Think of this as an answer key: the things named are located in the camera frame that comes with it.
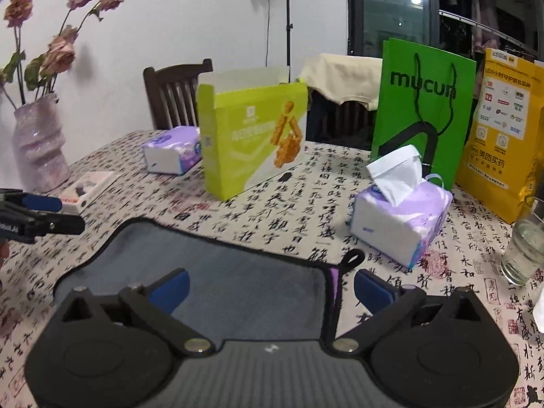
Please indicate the calligraphy print tablecloth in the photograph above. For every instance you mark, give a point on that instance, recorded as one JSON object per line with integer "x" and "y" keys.
{"x": 272, "y": 216}

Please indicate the chair with cream cloth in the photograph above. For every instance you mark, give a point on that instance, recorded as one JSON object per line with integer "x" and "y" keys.
{"x": 340, "y": 76}

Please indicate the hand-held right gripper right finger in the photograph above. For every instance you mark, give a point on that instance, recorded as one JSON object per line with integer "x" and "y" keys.
{"x": 370, "y": 289}

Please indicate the clear drinking glass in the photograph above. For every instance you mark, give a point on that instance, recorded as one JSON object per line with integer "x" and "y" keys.
{"x": 525, "y": 246}

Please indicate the dark wooden chair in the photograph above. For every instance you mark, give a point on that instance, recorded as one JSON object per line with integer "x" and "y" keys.
{"x": 174, "y": 93}

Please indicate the yellow paper bag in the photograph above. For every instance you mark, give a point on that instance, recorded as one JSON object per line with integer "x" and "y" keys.
{"x": 497, "y": 136}

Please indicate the dried pink roses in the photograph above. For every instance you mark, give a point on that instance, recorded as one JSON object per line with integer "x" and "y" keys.
{"x": 59, "y": 53}

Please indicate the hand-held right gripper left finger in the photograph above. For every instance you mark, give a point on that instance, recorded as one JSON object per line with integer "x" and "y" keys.
{"x": 173, "y": 287}

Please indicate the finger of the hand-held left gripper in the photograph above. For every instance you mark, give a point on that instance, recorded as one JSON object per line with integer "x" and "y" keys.
{"x": 63, "y": 225}
{"x": 42, "y": 203}

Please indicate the pink wavy vase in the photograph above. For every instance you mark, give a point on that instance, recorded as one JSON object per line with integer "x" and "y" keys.
{"x": 40, "y": 144}

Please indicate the small black object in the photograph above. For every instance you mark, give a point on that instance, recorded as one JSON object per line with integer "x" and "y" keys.
{"x": 285, "y": 176}

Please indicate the dark window frame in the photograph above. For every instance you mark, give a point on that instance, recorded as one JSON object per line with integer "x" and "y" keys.
{"x": 393, "y": 4}

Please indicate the small white red box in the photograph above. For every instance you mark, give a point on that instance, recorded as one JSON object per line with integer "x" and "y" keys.
{"x": 87, "y": 189}

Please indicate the lime green cardboard box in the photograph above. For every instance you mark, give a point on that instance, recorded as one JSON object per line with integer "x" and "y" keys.
{"x": 250, "y": 136}

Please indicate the black light stand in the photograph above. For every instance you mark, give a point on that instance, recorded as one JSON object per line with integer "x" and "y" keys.
{"x": 289, "y": 21}

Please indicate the purple tissue pack with tissue out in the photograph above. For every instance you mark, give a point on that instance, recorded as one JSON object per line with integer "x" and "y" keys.
{"x": 395, "y": 221}

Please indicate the green paper bag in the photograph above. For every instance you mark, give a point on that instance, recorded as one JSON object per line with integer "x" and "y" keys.
{"x": 420, "y": 106}

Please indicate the grey towel with black edge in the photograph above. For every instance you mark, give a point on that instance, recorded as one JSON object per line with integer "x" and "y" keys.
{"x": 238, "y": 280}

